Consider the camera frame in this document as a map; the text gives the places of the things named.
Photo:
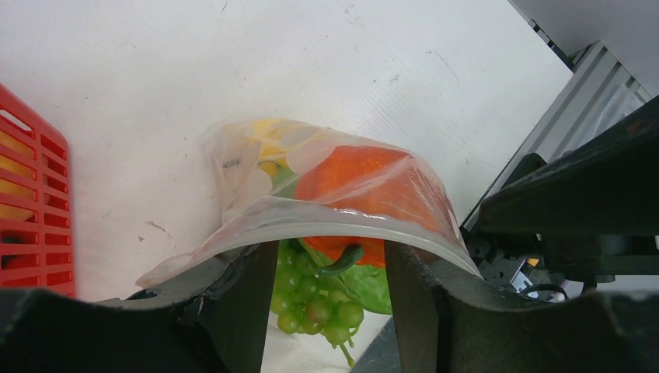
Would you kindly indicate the aluminium frame rail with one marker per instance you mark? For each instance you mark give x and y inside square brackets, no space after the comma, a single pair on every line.
[600,94]

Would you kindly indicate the green grape bunch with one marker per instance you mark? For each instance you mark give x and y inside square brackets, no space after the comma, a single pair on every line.
[306,303]

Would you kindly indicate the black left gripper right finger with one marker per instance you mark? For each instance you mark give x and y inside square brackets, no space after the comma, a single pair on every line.
[449,320]

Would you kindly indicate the clear dotted zip top bag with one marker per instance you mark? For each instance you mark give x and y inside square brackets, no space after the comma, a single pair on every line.
[285,179]

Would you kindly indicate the yellow toy food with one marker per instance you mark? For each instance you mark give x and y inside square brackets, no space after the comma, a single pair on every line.
[269,133]

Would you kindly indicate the green leaf vegetable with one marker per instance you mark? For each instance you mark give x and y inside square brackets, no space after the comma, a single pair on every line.
[353,265]

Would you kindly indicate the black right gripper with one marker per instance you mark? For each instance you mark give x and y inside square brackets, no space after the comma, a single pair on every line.
[596,208]

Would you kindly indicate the red plastic shopping basket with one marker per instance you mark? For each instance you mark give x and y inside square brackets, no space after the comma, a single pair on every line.
[37,247]

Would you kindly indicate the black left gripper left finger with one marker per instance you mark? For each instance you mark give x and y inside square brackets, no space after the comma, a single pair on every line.
[210,318]

